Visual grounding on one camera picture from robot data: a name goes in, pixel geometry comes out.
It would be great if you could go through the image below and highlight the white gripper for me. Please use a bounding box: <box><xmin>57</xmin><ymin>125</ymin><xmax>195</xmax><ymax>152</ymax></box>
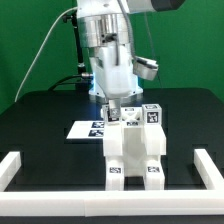
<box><xmin>89</xmin><ymin>45</ymin><xmax>158</xmax><ymax>119</ymax></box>

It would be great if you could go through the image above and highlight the white tagged cube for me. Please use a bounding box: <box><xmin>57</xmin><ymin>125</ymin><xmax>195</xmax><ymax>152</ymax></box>
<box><xmin>101</xmin><ymin>104</ymin><xmax>116</xmax><ymax>122</ymax></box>
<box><xmin>142</xmin><ymin>104</ymin><xmax>162</xmax><ymax>125</ymax></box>

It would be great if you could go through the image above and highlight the white chair seat part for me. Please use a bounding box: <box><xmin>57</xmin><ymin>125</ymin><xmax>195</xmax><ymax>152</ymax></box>
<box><xmin>105</xmin><ymin>123</ymin><xmax>158</xmax><ymax>177</ymax></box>

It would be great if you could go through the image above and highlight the white chair back frame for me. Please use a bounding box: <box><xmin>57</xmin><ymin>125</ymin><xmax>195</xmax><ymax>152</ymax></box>
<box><xmin>101</xmin><ymin>104</ymin><xmax>166</xmax><ymax>157</ymax></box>

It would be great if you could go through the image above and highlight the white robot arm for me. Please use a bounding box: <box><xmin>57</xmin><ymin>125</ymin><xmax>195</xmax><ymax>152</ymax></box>
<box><xmin>77</xmin><ymin>0</ymin><xmax>185</xmax><ymax>120</ymax></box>

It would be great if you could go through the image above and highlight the white U-shaped border fence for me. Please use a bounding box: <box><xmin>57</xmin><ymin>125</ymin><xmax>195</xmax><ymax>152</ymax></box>
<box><xmin>0</xmin><ymin>149</ymin><xmax>224</xmax><ymax>217</ymax></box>

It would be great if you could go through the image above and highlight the black camera stand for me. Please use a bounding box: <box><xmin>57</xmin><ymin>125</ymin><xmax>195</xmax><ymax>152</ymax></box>
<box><xmin>62</xmin><ymin>11</ymin><xmax>93</xmax><ymax>92</ymax></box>

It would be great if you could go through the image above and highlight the black cable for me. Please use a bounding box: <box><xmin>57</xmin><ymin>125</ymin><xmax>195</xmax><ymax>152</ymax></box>
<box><xmin>48</xmin><ymin>73</ymin><xmax>94</xmax><ymax>92</ymax></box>

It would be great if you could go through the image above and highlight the white cable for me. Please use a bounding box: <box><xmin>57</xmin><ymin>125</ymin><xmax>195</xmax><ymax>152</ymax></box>
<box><xmin>14</xmin><ymin>5</ymin><xmax>81</xmax><ymax>103</ymax></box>

